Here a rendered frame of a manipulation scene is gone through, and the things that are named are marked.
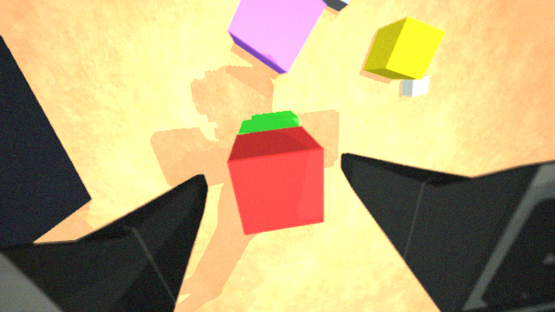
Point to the red block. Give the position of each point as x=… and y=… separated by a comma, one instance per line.
x=278, y=179

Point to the green block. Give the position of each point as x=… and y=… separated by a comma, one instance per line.
x=258, y=125
x=281, y=114

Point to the yellow block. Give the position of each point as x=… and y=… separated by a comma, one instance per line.
x=403, y=50

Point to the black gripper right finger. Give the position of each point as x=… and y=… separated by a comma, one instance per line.
x=451, y=230

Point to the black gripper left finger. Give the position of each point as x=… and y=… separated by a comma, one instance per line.
x=136, y=263

